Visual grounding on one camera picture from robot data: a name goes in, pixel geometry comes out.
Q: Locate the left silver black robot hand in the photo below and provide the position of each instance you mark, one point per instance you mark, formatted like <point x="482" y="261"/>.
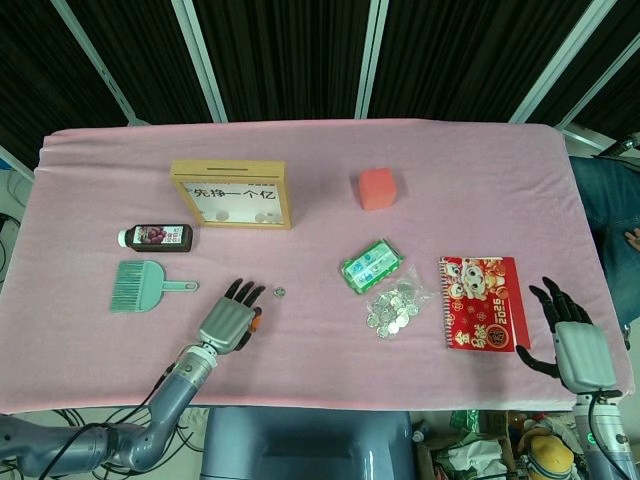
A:
<point x="227" y="322"/>

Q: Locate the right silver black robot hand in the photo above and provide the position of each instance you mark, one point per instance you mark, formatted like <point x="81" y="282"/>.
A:
<point x="582" y="355"/>

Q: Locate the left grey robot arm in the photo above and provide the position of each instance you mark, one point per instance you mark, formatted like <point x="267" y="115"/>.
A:
<point x="170" y="400"/>

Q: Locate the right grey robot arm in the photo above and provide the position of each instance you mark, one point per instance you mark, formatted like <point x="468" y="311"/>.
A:
<point x="600" y="440"/>

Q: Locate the clear plastic bag of coins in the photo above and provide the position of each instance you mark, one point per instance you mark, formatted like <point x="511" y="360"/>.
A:
<point x="397" y="307"/>

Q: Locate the mint green dustpan brush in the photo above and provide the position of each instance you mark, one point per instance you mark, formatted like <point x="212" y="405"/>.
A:
<point x="135" y="287"/>

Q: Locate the pink table cloth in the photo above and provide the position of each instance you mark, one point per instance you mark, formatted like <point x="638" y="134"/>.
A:
<point x="320" y="370"/>

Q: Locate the yellow plush toy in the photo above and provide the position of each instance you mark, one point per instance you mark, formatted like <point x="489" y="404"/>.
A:
<point x="547" y="455"/>

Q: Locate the dark juice bottle white cap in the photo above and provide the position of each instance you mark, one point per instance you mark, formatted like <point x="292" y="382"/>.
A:
<point x="160" y="237"/>

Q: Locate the red spiral calendar notebook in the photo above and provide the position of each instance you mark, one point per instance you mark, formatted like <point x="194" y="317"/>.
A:
<point x="480" y="305"/>

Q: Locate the blue grey robot torso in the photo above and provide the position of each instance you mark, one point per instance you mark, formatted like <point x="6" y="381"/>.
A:
<point x="310" y="445"/>

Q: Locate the green tissue pack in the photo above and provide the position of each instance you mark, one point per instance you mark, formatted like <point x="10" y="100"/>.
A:
<point x="372" y="267"/>

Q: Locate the person in blue jeans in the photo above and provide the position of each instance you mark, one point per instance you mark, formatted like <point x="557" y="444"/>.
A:
<point x="605" y="200"/>

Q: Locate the salmon pink foam cube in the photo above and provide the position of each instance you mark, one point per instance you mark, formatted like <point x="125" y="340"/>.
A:
<point x="376" y="187"/>

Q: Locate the wooden frame money box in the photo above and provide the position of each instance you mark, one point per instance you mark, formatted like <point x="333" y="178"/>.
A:
<point x="230" y="172"/>

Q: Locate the white partition post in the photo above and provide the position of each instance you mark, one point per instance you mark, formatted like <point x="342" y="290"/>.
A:
<point x="372" y="55"/>
<point x="200" y="60"/>
<point x="560" y="65"/>
<point x="100" y="60"/>

